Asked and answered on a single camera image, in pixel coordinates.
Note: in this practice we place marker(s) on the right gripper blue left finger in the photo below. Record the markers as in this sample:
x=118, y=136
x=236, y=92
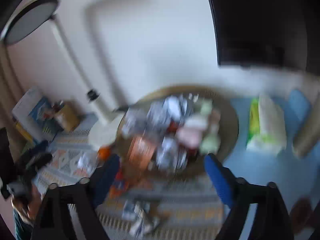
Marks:
x=53, y=219

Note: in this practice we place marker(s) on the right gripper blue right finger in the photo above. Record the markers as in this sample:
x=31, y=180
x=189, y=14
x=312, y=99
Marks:
x=271, y=220

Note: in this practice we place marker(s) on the paper ball pile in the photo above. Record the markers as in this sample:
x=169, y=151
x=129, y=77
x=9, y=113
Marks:
x=88, y=162

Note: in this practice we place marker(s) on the orange tangerine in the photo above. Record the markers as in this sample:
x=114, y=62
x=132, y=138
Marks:
x=104, y=153

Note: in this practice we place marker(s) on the plaid bow hair clip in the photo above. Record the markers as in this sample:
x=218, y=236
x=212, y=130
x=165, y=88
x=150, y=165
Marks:
x=143, y=215

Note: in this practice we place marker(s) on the orange cardboard box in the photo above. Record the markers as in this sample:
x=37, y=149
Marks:
x=141, y=152

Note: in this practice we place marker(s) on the pastel plush toy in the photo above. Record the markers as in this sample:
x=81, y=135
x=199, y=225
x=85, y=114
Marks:
x=200, y=131

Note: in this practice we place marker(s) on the orange snack packet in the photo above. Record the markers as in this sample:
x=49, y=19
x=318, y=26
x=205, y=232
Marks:
x=120, y=184

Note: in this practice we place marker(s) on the dark green sleeve forearm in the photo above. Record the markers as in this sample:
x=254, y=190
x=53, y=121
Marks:
x=23, y=226

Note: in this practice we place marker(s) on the person's left hand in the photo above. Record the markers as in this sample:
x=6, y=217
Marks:
x=28, y=214

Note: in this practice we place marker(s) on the round wooden stand base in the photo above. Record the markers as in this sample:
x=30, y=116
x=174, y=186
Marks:
x=302, y=216

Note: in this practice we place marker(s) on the upright books stack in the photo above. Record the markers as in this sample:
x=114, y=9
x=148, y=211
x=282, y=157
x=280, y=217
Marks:
x=34, y=112

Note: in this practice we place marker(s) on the patterned woven table mat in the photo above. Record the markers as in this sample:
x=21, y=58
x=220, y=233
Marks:
x=186, y=203

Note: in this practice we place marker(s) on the green tissue pack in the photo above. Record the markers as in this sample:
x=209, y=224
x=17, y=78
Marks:
x=266, y=131

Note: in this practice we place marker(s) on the gold thermos bottle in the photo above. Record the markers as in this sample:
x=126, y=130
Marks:
x=307, y=137

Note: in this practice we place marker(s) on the amber ribbed glass bowl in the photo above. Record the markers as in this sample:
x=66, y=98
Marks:
x=228, y=132

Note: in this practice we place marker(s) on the crumpled paper in bowl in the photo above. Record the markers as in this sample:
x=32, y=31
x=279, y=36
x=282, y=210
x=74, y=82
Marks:
x=158, y=121

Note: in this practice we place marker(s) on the black monitor screen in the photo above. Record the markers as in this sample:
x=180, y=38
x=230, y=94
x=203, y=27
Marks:
x=282, y=34

